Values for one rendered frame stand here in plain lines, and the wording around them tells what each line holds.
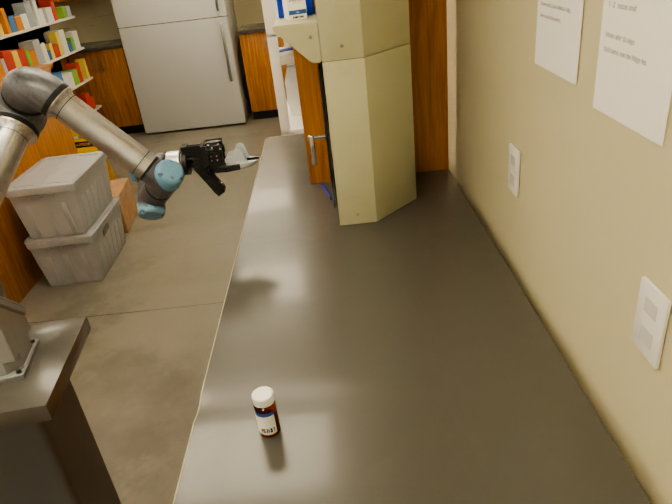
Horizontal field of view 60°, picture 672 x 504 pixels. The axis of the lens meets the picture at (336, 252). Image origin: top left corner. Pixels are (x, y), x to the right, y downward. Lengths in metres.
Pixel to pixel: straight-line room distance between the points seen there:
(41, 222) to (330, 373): 2.83
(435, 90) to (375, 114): 0.42
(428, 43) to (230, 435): 1.37
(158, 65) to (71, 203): 3.36
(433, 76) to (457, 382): 1.15
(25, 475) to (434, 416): 0.93
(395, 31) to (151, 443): 1.79
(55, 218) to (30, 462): 2.37
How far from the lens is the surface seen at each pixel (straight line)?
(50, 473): 1.52
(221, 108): 6.70
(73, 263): 3.82
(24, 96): 1.63
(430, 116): 2.02
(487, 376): 1.13
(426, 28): 1.96
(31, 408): 1.32
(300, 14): 1.65
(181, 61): 6.67
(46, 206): 3.69
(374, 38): 1.60
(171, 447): 2.49
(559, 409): 1.09
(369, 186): 1.67
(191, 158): 1.71
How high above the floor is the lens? 1.68
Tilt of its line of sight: 28 degrees down
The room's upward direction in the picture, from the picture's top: 7 degrees counter-clockwise
